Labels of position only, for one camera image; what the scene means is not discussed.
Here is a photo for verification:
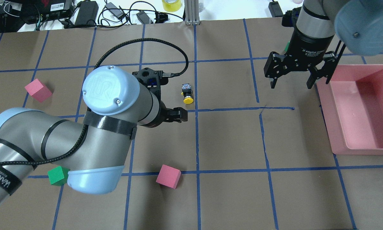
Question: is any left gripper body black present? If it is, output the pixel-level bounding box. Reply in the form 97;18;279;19
137;102;174;127

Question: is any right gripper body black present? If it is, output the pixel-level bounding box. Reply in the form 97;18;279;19
264;29;337;80

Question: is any yellow push button switch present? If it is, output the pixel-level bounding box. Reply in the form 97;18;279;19
181;83;194;104

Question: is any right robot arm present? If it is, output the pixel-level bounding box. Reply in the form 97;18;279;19
264;0;383;89

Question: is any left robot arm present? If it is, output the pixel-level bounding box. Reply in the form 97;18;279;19
0;65;188;205

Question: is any black power adapter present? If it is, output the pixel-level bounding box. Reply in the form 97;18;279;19
268;0;284;18

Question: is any pink plastic bin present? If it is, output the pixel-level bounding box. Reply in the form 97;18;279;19
316;65;383;155

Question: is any pink foam cube middle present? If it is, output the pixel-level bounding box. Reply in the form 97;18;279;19
156;165;181;189

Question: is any pink foam cube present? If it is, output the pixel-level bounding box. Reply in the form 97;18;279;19
156;165;181;189
24;79;53;103

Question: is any yellow tape roll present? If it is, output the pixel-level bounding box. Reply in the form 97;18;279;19
162;0;182;12

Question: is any green foam cube far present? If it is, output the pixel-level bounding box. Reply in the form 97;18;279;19
47;166;70;186

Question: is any pink foam cube far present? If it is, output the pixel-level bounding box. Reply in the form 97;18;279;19
24;79;53;103

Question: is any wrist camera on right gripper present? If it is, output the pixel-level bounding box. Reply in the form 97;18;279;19
282;7;302;27

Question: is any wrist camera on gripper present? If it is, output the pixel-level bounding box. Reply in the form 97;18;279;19
132;67;170;99
282;7;302;27

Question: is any black braided left cable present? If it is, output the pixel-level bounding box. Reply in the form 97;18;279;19
94;38;189;77

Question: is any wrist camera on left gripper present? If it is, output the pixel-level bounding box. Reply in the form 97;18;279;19
132;67;170;99

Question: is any aluminium frame post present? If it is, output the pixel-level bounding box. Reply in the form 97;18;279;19
184;0;200;25

